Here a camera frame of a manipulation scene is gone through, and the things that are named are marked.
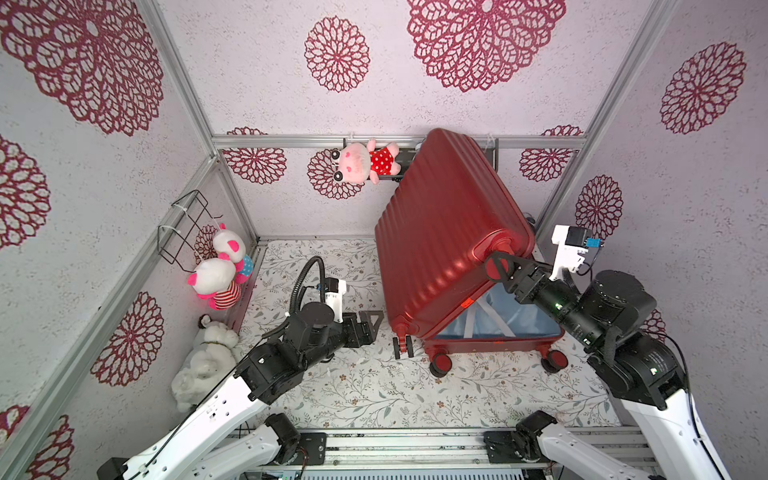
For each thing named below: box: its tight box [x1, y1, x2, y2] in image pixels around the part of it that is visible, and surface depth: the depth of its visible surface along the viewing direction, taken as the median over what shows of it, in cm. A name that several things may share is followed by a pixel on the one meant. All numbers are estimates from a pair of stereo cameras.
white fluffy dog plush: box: [172, 314, 240, 413], surface depth 87 cm
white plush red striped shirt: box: [187, 257, 241, 310], surface depth 87 cm
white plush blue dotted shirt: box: [213, 223, 253, 283], surface depth 95 cm
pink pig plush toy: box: [331, 139, 401, 185], surface depth 87 cm
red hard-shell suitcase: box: [374, 128, 567, 378], surface depth 72 cm
